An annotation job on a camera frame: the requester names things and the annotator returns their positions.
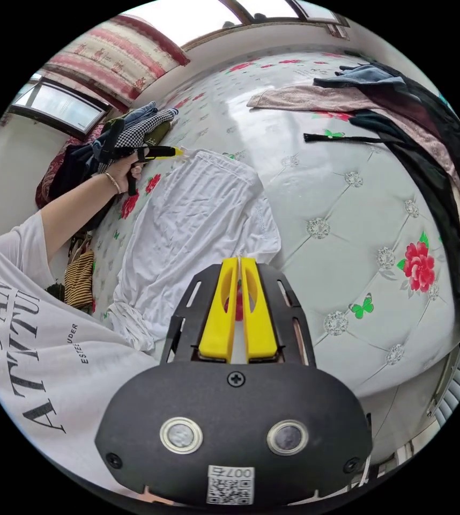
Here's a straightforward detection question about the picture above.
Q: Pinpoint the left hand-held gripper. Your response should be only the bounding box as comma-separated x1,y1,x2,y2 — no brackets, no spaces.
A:
114,145,184,197

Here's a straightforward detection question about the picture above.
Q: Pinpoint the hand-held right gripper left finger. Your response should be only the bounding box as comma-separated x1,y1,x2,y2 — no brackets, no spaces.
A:
198,257,239,361

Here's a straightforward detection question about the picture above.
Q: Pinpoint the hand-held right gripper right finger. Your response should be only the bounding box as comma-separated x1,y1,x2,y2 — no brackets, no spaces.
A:
241,257,277,361

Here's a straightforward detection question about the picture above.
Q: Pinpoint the white short sleeve shirt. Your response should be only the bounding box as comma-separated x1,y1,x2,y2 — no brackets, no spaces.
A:
107,149,282,355

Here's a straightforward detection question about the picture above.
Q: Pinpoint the person's left forearm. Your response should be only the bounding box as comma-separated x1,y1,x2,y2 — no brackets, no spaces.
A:
41,173,121,262

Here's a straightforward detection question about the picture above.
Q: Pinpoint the person's left hand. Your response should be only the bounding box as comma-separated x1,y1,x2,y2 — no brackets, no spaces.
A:
106,155,144,195

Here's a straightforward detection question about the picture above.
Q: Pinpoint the pile of checked clothes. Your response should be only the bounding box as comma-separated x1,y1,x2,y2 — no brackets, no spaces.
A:
59,101,181,190

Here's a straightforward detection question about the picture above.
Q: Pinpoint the red patterned curtain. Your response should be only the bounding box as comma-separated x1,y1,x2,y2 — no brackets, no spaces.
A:
44,14,190,114

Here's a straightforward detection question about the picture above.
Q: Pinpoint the dark framed window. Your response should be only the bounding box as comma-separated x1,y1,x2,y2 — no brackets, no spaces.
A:
8,72,112,142

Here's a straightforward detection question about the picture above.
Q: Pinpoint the dark red patterned pillow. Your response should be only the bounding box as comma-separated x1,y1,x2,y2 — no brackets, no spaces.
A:
35,136,78,211

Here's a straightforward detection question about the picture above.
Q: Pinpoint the bed with flowered white quilt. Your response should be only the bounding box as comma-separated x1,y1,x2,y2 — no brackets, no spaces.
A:
89,51,460,475

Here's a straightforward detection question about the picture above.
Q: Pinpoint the striped brown bag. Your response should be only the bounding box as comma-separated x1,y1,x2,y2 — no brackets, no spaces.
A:
63,233,95,310

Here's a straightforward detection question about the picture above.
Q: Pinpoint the brown framed window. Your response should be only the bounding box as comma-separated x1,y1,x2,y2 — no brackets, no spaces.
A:
181,0,351,51

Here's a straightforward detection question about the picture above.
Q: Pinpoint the pile of dark clothes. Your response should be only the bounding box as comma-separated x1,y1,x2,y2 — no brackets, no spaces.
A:
247,61,460,355

